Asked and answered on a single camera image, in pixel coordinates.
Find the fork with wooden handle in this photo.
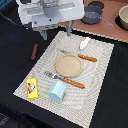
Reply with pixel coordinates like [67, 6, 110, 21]
[44, 71, 85, 89]

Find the black burner plate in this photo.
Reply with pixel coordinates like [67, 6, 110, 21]
[88, 1, 104, 9]

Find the beige woven placemat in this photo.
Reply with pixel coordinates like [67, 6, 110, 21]
[14, 31, 114, 128]

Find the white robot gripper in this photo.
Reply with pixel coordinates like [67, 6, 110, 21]
[16, 0, 84, 40]

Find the yellow butter box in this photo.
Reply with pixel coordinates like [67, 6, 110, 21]
[27, 78, 38, 100]

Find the round beige plate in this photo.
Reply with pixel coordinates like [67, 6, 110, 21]
[55, 54, 83, 78]

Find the brown sausage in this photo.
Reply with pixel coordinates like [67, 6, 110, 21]
[31, 44, 38, 60]

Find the beige bowl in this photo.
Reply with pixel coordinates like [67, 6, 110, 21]
[119, 5, 128, 30]

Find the light blue milk carton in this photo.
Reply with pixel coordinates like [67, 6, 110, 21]
[48, 81, 66, 103]

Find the knife with wooden handle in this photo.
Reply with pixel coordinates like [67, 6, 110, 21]
[58, 49, 97, 62]

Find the grey saucepan with handle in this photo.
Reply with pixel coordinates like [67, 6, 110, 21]
[82, 5, 115, 28]

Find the brown stove board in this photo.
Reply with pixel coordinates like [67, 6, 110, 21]
[73, 0, 128, 42]

